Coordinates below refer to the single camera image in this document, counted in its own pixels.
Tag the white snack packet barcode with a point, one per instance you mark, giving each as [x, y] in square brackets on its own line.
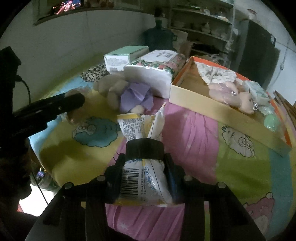
[143, 180]

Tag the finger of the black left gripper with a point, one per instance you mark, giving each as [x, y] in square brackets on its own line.
[46, 110]

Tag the pink plush toy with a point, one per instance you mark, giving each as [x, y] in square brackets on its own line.
[228, 93]

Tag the white patterned cloth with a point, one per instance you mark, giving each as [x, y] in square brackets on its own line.
[211, 74]

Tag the orange rimmed cardboard box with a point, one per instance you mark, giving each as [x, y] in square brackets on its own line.
[189, 90]

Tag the beige plush bear purple dress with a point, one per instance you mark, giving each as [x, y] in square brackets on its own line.
[124, 96]

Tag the green white carton box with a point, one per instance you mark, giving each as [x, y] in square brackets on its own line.
[116, 60]

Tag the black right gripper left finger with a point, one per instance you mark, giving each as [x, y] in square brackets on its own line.
[113, 175]

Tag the metal storage shelf rack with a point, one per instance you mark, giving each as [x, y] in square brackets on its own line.
[209, 25]

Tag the leopard print cloth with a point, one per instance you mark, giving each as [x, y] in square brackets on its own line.
[95, 73]

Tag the glowing screen on ledge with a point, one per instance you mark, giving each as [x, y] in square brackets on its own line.
[66, 6]

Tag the dark green water jug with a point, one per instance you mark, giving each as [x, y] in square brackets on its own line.
[159, 38]

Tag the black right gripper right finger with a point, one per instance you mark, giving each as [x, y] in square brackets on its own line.
[175, 177]

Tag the mint green soft toy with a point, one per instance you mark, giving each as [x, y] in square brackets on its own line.
[272, 122]

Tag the colourful cartoon play mat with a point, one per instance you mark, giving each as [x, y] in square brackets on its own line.
[262, 180]

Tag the dark refrigerator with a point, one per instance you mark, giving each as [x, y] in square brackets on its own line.
[256, 54]

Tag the floral tissue pack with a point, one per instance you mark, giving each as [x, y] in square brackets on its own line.
[156, 69]

